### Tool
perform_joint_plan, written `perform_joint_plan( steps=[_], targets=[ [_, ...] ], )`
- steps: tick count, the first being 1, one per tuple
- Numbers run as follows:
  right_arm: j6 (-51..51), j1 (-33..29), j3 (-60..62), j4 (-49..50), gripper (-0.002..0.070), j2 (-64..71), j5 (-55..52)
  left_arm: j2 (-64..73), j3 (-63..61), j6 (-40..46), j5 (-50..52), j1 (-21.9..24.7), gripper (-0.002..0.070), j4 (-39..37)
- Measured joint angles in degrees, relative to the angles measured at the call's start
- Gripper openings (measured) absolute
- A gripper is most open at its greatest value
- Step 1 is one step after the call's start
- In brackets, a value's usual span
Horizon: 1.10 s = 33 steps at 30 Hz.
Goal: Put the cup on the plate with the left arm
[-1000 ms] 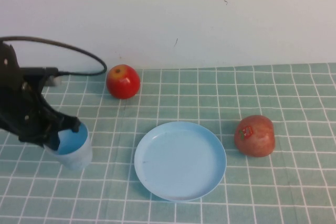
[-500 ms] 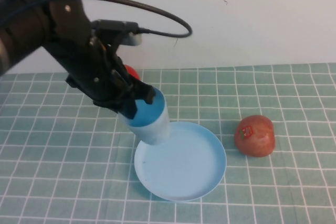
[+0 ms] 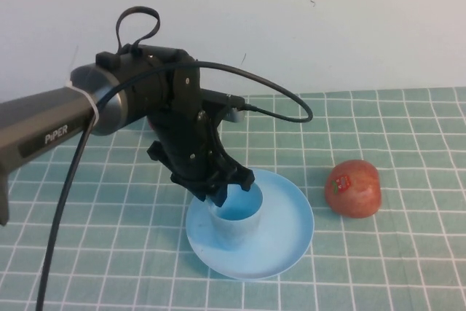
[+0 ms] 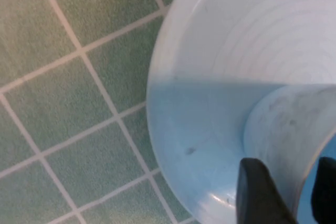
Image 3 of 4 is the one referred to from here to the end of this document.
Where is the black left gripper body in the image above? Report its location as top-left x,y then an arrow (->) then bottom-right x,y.
146,106 -> 256,200

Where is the long black camera cable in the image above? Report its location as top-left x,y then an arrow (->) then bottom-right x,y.
35,60 -> 315,311

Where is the white zip tie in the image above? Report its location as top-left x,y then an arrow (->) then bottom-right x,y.
63,45 -> 102,127

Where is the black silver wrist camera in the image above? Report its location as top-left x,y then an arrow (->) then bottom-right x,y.
201,88 -> 246,124

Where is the light blue plastic cup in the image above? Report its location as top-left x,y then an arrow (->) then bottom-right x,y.
206,178 -> 264,252

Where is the pale red apple with sticker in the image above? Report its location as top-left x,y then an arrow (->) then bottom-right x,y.
324,159 -> 383,219

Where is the short black cable loop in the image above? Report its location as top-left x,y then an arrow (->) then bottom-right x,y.
115,6 -> 162,54

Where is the green white checked tablecloth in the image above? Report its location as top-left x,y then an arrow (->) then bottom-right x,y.
0,87 -> 466,311

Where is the light blue plastic plate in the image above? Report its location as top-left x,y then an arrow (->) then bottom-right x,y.
185,167 -> 315,282

